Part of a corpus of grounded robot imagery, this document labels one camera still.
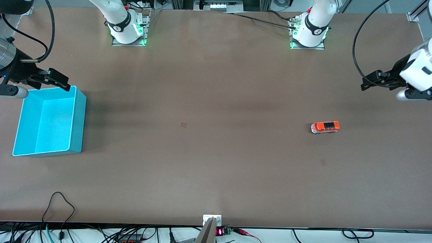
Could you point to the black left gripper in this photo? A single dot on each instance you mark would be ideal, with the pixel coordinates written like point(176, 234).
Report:
point(400, 67)

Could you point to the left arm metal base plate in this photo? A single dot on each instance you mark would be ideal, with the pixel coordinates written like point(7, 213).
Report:
point(297, 47)

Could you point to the circuit board red display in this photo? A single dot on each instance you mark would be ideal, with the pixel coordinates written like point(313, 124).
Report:
point(223, 231)

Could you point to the silver rack device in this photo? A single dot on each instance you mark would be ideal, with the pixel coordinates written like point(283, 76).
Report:
point(219, 5)

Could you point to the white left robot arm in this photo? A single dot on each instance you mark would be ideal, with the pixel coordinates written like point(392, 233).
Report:
point(314, 23)

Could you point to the orange toy bus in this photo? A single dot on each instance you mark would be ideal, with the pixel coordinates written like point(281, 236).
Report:
point(325, 127)

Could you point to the grey camera post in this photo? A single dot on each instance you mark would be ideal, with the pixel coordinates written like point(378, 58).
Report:
point(206, 234)

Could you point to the white mounting bracket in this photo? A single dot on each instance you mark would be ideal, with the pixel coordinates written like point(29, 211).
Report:
point(217, 218)

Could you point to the black power strip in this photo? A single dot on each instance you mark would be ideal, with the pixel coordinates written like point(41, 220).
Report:
point(130, 239)

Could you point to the aluminium frame strut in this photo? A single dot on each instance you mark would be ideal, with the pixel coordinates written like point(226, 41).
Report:
point(412, 17)

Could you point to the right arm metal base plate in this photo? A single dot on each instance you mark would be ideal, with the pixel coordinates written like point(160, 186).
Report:
point(116, 43)

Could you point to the blue plastic box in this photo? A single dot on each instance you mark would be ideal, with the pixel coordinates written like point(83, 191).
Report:
point(44, 125)

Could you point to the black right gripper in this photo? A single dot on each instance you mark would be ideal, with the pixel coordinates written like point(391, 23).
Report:
point(19, 70)

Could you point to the red clip lead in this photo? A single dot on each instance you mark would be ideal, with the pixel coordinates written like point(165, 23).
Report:
point(244, 232)

